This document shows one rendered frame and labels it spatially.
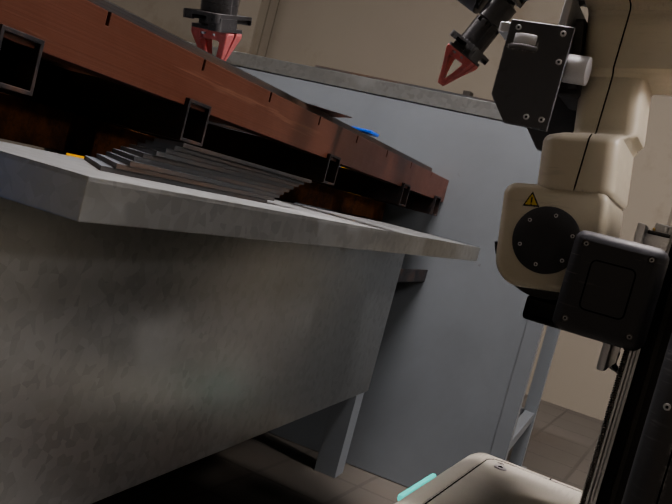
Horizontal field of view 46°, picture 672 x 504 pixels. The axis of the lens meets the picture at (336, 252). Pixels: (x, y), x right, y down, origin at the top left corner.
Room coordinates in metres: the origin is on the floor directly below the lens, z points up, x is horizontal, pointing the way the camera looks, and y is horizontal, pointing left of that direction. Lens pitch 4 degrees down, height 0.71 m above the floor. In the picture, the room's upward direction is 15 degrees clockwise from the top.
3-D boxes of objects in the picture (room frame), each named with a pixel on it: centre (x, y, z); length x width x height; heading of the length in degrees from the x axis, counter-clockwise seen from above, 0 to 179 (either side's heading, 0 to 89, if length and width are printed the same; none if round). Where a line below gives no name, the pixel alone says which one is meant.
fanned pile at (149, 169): (0.83, 0.18, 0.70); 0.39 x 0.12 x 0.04; 159
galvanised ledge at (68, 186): (1.15, 0.03, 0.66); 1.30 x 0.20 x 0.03; 159
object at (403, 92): (2.52, -0.06, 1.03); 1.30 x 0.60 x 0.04; 69
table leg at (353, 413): (2.06, -0.13, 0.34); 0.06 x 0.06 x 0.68; 69
